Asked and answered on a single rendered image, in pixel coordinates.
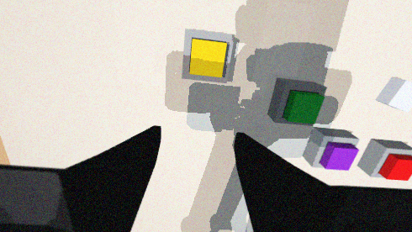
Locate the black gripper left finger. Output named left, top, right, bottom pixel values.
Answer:
left=0, top=125, right=161, bottom=232

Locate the purple button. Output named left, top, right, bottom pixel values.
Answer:
left=303, top=127, right=360, bottom=171

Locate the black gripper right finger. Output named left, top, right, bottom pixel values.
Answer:
left=234, top=132, right=412, bottom=232

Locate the yellow button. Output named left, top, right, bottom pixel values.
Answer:
left=182, top=29, right=235, bottom=83

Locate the red button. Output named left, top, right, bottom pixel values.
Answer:
left=357, top=139, right=412, bottom=181

